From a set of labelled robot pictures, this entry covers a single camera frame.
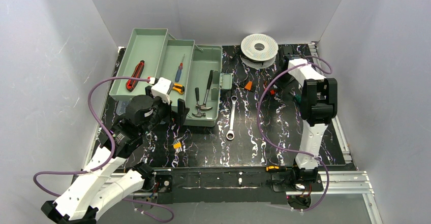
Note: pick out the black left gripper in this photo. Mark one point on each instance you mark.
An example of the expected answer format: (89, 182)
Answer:
(168, 107)

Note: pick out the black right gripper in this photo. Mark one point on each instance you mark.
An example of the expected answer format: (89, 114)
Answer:
(287, 51)

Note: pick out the orange utility knife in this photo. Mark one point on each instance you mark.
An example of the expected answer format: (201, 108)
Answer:
(178, 88)

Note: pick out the small black claw hammer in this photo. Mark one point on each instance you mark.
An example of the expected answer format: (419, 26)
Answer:
(198, 107)

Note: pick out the red black utility knife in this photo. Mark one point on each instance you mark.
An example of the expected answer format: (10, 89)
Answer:
(131, 83)

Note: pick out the orange hex key set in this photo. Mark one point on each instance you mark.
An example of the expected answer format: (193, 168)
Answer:
(247, 85)

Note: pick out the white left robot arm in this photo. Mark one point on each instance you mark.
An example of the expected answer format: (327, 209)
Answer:
(86, 199)

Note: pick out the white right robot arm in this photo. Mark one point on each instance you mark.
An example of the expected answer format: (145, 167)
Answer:
(317, 106)

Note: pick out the white filament spool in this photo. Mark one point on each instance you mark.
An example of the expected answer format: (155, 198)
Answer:
(258, 51)

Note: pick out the small yellow bit holder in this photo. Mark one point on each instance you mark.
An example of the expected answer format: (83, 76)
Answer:
(178, 147)

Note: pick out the black marbled table mat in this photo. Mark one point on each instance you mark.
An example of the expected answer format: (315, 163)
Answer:
(208, 146)

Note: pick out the silver combination wrench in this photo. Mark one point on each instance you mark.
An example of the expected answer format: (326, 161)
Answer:
(230, 133)

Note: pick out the yellow black screwdriver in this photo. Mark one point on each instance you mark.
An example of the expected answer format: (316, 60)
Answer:
(275, 169)

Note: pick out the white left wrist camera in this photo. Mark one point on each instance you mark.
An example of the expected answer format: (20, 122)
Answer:
(161, 87)

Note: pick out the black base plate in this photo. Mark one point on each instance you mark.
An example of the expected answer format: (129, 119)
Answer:
(225, 185)

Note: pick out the aluminium frame rail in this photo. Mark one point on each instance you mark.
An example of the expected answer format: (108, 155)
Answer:
(336, 183)

